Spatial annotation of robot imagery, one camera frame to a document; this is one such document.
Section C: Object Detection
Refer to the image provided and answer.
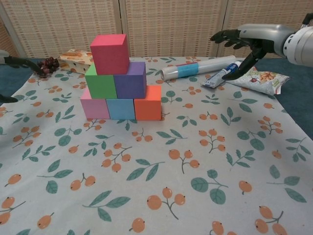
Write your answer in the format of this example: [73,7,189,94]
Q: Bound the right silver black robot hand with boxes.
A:
[210,23,297,81]

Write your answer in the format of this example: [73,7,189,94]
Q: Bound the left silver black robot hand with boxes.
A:
[0,49,47,103]

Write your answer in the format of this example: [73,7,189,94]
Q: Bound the green foam cube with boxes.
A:
[85,62,117,100]

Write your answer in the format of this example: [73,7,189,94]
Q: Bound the pink foam cube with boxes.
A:
[80,89,110,120]

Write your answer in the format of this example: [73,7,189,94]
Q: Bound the magenta red foam cube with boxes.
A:
[90,33,130,76]

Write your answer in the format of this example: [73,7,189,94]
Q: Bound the light blue foam cube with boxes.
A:
[106,97,136,120]

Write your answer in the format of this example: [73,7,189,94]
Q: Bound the purple foam cube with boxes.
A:
[113,61,147,99]

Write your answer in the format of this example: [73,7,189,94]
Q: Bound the orange foam cube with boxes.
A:
[133,85,162,121]

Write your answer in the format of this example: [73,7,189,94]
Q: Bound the dark red grape bunch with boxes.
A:
[36,56,61,78]

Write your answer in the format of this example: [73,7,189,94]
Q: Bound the white nut snack bag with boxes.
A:
[226,66,291,95]

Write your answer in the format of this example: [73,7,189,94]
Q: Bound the orange biscuit box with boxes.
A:
[57,49,94,75]

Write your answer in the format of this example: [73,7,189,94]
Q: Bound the blue white toothpaste tube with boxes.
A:
[201,61,243,89]

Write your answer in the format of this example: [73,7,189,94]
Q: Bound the clear cling film roll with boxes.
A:
[160,55,237,80]

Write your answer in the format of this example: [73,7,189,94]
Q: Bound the bamboo folding screen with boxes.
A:
[0,0,313,59]

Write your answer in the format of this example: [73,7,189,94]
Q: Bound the floral print tablecloth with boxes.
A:
[0,56,313,235]

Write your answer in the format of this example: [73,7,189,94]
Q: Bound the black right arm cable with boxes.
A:
[302,12,313,29]

